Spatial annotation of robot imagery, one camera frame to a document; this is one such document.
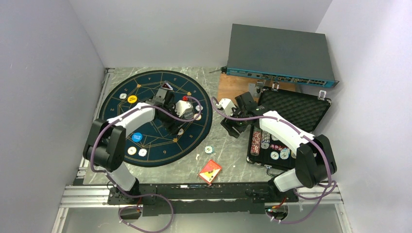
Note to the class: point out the grey network switch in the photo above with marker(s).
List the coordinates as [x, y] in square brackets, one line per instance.
[280, 55]

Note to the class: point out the yellow round blind button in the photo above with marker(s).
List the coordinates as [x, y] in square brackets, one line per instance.
[132, 99]

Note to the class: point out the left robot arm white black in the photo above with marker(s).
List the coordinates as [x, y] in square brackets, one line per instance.
[106, 141]

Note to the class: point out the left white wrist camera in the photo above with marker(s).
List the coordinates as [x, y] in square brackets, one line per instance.
[182, 106]

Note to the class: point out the triangular red black marker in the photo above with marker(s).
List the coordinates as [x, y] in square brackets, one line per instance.
[166, 86]

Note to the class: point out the black poker chip case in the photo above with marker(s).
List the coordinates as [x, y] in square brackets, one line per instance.
[303, 110]

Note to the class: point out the red chip roll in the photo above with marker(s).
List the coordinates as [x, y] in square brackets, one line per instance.
[255, 143]

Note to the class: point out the round dark blue poker mat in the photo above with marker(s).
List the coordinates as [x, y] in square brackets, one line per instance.
[162, 147]

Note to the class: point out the blue grey chip roll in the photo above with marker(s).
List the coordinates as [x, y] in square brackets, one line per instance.
[265, 140]

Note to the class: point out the wooden board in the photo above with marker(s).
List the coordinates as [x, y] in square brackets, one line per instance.
[232, 86]

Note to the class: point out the blue round blind button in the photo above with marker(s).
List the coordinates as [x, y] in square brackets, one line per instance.
[136, 137]

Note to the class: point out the light blue 10 chip stack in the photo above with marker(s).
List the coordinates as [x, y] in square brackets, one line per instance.
[209, 150]

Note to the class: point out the red playing card box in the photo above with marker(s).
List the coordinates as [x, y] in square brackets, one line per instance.
[210, 171]

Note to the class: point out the aluminium frame rail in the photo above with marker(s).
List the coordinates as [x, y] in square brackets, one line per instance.
[78, 200]

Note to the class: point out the grey dealer button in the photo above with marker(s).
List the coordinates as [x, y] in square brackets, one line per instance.
[188, 115]

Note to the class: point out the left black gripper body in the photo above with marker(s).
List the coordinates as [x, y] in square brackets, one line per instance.
[169, 119]

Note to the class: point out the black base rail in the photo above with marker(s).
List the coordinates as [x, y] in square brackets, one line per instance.
[199, 198]

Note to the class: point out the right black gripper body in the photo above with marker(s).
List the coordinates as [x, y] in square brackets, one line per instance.
[240, 125]

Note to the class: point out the white chip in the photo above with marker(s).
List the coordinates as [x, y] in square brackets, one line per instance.
[123, 96]
[142, 152]

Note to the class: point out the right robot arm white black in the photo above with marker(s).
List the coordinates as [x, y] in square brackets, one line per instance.
[314, 161]

